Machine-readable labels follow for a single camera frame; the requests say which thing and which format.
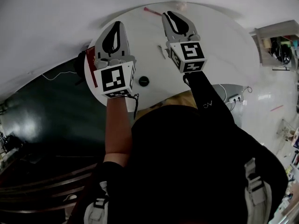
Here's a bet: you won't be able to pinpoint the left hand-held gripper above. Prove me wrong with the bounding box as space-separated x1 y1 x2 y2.
93 21 137 99

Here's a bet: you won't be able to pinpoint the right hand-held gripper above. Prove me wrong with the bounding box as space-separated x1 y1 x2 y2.
161 11 208 74

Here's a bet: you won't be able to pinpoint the dark red hardcover book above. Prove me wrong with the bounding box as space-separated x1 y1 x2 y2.
85 47 99 88

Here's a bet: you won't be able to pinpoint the person's left forearm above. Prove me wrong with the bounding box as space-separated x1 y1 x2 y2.
103 97 133 170

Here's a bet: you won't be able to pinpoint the person's right forearm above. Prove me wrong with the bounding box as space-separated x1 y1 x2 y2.
183 70 236 130

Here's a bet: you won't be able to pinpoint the round white table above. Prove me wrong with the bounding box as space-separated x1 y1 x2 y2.
84 1 260 128

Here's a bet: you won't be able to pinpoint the black chair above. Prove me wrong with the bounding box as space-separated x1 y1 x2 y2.
74 51 88 86

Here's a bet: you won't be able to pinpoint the person's tan trousers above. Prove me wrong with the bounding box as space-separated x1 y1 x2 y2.
135 91 197 121

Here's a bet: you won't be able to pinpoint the grey wooden shelf unit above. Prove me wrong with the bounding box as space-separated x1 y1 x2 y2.
249 20 299 72

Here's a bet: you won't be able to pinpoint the white power strip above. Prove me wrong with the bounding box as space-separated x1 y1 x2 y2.
228 94 242 104

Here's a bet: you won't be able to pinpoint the person's black shirt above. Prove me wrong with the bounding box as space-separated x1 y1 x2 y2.
98 105 289 224

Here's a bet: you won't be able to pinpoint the dark wooden slatted bench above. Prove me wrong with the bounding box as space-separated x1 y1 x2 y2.
0 148 106 224

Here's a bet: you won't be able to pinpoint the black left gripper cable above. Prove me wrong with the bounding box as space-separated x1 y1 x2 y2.
126 93 140 120

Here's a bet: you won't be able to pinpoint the white cable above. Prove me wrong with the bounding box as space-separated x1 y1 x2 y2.
41 70 78 81

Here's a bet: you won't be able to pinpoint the black floor cable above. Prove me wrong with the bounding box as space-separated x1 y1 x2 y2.
240 85 253 98

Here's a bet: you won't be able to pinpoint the white wire rack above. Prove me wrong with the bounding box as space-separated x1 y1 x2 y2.
277 119 299 142

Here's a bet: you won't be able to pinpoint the grey left backpack strap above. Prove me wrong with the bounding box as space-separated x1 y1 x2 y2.
84 181 110 224

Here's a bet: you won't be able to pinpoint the grey backpack strap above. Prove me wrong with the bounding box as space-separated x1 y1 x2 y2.
244 157 273 224
84 181 110 224

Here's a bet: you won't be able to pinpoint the grey right backpack strap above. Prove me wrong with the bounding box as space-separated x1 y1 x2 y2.
244 157 273 224

